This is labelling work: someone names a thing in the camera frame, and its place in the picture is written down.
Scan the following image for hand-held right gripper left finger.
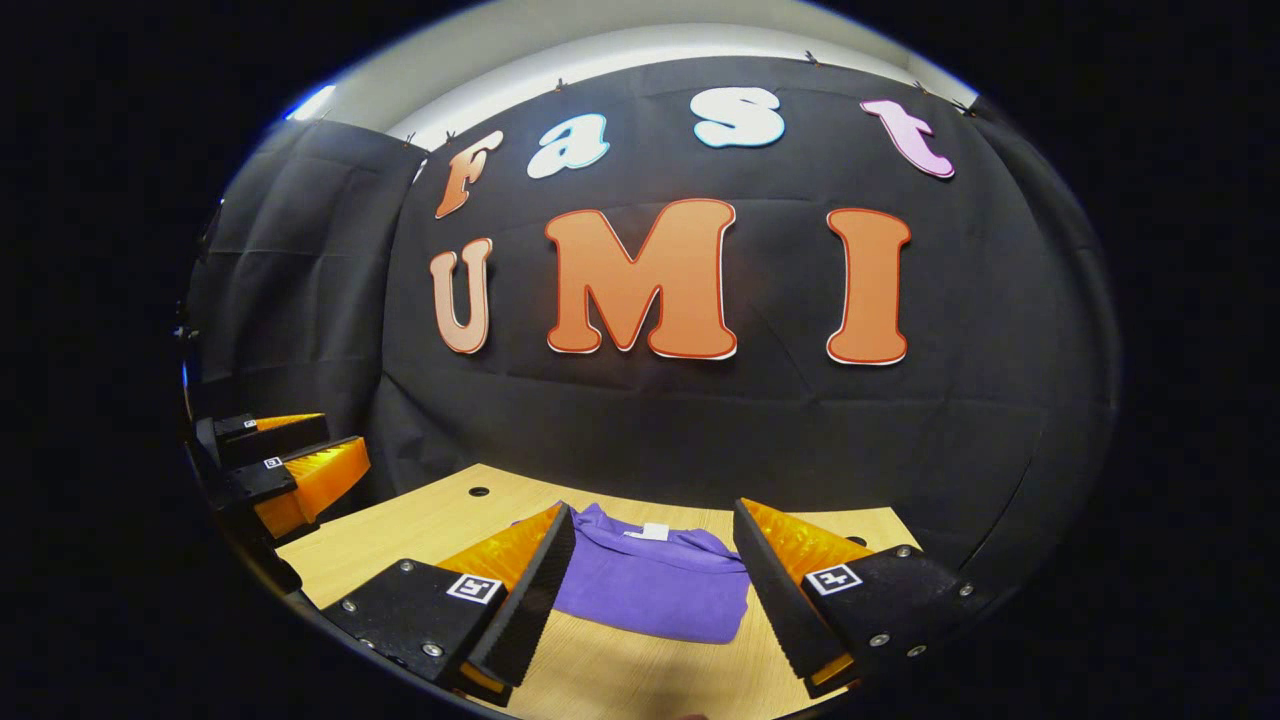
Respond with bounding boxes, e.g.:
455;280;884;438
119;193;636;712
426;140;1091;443
322;500;578;706

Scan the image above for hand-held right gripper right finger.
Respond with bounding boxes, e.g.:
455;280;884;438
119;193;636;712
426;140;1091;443
732;497;993;701

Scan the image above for purple shirt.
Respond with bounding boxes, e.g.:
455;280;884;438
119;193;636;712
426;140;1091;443
512;502;753;645

